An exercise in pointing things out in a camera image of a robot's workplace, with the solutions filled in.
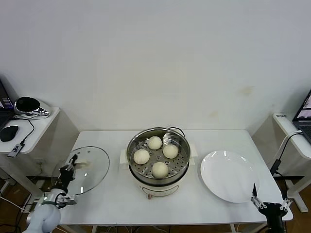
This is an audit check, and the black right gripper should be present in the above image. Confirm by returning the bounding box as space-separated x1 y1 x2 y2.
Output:
250 182 293 225

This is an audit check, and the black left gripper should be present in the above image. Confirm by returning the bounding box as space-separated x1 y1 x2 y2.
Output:
56 154 79 191

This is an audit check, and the glass lid cream handle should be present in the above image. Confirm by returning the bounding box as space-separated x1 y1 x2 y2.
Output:
51 145 110 196

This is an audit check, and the white steamed baozi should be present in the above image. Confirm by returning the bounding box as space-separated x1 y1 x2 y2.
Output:
162 144 180 160
133 149 151 165
152 162 169 179
148 136 162 150

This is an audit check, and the perforated steel steamer basket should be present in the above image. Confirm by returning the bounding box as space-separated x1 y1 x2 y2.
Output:
126 126 191 180

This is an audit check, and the black power adapter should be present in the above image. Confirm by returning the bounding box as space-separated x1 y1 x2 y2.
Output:
269 158 283 175

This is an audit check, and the white round plate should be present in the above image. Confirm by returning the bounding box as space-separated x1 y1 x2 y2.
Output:
200 150 260 204

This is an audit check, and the white side desk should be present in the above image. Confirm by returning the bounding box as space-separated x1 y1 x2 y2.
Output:
0 105 61 203
252 113 311 213

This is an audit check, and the grey usb hub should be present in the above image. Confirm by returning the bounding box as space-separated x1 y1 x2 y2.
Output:
7 143 25 158

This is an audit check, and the black computer mouse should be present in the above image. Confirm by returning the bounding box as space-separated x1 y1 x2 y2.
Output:
0 125 20 142

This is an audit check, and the chrome rounded device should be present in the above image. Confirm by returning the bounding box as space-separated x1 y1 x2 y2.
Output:
14 96 52 118

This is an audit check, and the black laptop pink screen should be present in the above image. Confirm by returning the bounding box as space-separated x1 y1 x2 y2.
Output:
293 89 311 143

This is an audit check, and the black laptop dark screen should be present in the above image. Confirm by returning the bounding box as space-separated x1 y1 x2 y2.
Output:
0 78 15 130

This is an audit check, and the cream electric cooker base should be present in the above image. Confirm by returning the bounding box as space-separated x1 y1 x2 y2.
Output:
119 143 198 199

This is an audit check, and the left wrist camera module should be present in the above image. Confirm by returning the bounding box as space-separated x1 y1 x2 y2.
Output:
57 195 77 208

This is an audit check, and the white laptop charger cable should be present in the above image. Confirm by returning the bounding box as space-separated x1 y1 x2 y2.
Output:
276 130 304 161

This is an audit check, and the thin black desk cable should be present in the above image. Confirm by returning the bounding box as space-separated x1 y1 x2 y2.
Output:
13 116 35 146

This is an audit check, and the white floor cable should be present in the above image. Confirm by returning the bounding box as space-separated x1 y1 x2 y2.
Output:
0 195 34 216

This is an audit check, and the black cooker power cord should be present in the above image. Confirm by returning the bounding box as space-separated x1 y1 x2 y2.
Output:
167 126 186 137

